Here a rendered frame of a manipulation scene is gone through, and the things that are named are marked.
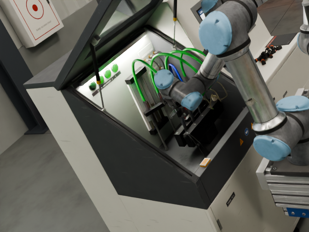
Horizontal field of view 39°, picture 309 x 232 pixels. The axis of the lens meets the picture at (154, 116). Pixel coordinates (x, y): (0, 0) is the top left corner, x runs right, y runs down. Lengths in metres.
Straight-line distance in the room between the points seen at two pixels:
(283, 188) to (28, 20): 5.08
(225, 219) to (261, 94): 0.87
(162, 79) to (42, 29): 4.90
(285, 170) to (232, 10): 0.62
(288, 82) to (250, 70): 1.31
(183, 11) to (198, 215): 1.09
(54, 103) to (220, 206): 0.95
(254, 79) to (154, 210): 1.09
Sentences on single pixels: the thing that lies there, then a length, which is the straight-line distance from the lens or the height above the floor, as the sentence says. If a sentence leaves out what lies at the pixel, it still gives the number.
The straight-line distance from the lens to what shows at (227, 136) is 2.13.
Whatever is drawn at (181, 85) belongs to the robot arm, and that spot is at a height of 1.40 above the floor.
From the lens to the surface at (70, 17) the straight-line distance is 7.13.
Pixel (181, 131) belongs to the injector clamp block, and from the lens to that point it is 2.25.
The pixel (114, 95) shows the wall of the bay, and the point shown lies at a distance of 2.28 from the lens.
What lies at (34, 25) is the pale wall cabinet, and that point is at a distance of 6.39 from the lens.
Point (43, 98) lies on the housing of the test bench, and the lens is 2.26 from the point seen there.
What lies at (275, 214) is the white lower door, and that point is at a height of 0.32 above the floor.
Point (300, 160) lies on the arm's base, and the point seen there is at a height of 1.06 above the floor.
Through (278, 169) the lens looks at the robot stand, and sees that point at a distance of 1.67.
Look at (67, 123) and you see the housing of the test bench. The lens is 2.24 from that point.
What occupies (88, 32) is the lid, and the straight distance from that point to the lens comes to 1.72.
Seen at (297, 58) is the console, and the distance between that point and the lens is 2.81.
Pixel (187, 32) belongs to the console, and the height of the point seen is 1.36.
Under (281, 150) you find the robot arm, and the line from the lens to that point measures 1.46.
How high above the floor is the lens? 2.04
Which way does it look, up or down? 25 degrees down
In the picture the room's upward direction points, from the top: 25 degrees counter-clockwise
